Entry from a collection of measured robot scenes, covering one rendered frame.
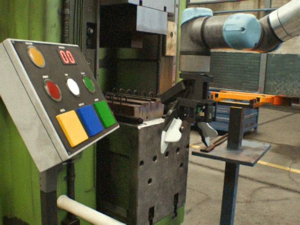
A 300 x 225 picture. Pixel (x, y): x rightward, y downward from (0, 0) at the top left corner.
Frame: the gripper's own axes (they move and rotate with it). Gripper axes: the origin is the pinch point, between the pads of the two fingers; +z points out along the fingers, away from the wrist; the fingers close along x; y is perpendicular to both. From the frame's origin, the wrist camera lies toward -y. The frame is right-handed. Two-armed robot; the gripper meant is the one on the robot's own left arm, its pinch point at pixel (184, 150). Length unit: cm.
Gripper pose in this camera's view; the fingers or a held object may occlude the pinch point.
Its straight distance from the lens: 84.3
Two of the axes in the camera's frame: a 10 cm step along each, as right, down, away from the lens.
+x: 8.4, -0.6, 5.4
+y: 5.4, 1.6, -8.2
